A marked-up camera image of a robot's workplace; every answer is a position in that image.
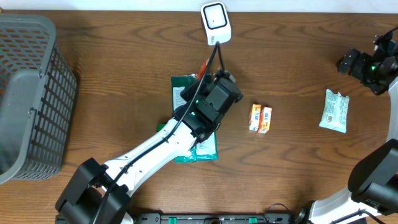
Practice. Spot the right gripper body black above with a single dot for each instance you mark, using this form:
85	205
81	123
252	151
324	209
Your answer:
364	69

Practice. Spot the mint green wipes pack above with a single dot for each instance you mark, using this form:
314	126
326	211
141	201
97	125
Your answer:
335	111

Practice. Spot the orange tissue pack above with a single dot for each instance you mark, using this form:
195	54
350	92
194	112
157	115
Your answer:
265	120
254	117

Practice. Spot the green 3M adhesive package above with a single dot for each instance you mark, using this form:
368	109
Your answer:
204	151

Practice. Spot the red adhesive tube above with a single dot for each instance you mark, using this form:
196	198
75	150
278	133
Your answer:
202	70

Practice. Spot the green-lidded small jar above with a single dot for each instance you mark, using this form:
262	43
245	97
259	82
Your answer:
160	127

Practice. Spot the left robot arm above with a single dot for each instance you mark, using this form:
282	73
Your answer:
102	193

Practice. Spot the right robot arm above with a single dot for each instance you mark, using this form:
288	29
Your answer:
372	185

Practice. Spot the white barcode scanner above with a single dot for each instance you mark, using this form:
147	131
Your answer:
216	23

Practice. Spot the grey plastic mesh basket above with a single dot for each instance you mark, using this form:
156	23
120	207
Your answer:
38	95

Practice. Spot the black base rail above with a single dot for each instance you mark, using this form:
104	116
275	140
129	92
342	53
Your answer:
155	218

